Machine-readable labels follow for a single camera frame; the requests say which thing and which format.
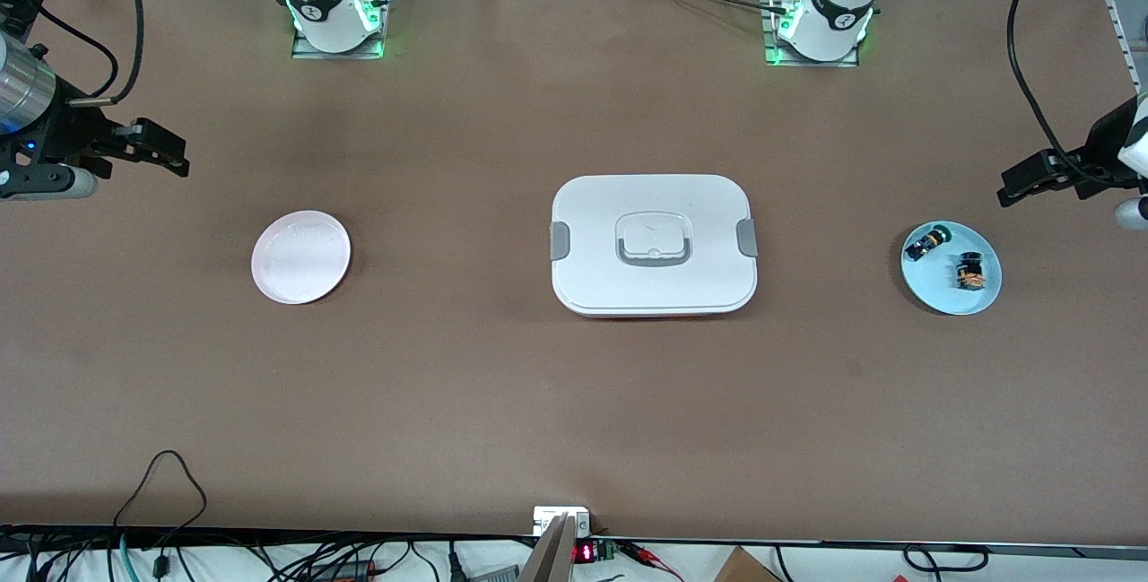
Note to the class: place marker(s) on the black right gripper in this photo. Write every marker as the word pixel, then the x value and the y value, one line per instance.
pixel 65 131

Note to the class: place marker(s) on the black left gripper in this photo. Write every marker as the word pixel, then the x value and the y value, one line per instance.
pixel 1100 150

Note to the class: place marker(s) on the orange black switch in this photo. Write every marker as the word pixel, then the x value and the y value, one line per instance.
pixel 970 273

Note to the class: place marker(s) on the black toy with green tip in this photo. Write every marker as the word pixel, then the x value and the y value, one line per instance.
pixel 926 244

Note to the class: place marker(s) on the light blue round plate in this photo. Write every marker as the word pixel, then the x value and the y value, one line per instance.
pixel 942 290

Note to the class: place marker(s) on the pink round plate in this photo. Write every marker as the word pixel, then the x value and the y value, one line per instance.
pixel 300 257

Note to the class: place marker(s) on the white lidded container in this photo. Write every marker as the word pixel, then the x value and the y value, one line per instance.
pixel 592 277

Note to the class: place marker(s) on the black power adapter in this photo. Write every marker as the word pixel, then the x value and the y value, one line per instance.
pixel 345 570

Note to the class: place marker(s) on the brown cardboard piece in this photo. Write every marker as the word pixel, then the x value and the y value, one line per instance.
pixel 744 568

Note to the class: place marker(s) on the small white box device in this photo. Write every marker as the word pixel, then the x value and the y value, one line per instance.
pixel 549 519

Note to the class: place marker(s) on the red clip lead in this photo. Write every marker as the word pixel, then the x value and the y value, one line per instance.
pixel 650 560

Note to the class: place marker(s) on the red digit display board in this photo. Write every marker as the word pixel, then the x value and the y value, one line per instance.
pixel 584 553

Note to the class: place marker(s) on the perforated metal rail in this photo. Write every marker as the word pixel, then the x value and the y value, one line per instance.
pixel 1126 44

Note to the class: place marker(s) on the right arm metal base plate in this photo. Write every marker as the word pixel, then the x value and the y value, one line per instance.
pixel 336 55

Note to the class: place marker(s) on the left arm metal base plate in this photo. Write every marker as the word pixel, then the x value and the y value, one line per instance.
pixel 812 64

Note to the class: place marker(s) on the grey slanted post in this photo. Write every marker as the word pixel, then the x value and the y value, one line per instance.
pixel 549 560

